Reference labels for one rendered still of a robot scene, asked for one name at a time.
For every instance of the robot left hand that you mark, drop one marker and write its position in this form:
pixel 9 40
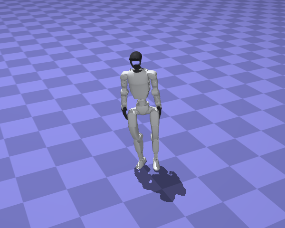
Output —
pixel 159 108

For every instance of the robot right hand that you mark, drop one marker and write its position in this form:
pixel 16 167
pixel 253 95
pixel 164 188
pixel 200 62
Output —
pixel 124 112

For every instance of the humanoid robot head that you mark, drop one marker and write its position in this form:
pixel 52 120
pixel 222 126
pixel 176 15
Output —
pixel 136 56

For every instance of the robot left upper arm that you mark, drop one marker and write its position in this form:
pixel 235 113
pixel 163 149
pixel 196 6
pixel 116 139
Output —
pixel 154 81

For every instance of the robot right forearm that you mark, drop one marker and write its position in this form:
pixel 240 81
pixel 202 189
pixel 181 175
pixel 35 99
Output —
pixel 123 101

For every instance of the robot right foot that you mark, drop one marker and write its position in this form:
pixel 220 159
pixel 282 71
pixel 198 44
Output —
pixel 141 163

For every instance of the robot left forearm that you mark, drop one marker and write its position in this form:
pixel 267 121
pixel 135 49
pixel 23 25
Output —
pixel 157 99

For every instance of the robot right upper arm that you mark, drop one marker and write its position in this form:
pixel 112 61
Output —
pixel 123 78

